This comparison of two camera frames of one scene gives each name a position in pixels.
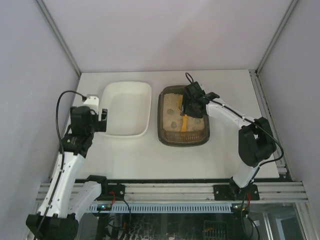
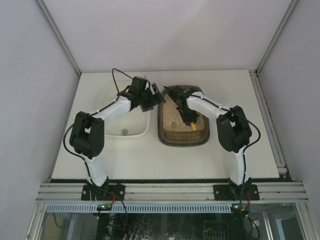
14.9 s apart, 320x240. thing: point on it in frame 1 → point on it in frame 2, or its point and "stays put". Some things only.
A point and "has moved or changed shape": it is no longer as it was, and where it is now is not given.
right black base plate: x=233 y=192 stays put
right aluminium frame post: x=292 y=5 stays put
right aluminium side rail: x=267 y=116 stays put
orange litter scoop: x=180 y=101 has moved or changed shape
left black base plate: x=119 y=190 stays put
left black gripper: x=100 y=123 → x=152 y=97
